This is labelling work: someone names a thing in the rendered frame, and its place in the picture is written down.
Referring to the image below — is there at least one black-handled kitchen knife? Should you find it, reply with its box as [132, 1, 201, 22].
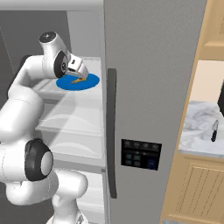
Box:
[210, 119, 220, 144]

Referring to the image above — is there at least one grey fridge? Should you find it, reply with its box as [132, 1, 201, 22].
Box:
[0, 0, 209, 224]

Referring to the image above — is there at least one clear glass fridge shelf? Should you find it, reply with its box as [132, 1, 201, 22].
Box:
[31, 56, 103, 101]

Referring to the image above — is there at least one clear fridge drawer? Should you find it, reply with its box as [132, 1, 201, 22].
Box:
[34, 98, 107, 161]

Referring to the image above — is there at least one light wooden wall cupboard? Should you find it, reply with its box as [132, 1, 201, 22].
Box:
[199, 0, 224, 61]

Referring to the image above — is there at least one light wooden base cupboard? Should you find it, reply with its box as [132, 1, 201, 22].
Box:
[158, 153, 224, 224]

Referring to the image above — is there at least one black appliance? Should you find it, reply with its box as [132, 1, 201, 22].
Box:
[216, 83, 224, 118]

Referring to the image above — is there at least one grey fridge door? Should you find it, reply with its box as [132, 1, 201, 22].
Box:
[102, 0, 209, 224]

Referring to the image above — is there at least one dark grey fridge door handle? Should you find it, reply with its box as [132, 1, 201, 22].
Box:
[105, 67, 118, 200]

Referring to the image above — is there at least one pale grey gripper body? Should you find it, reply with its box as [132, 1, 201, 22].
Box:
[66, 62, 90, 80]

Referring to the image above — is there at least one blue round plate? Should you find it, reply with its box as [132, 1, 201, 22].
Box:
[55, 73, 101, 92]

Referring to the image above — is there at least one orange shrimp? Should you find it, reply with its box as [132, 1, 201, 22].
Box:
[70, 76, 88, 85]

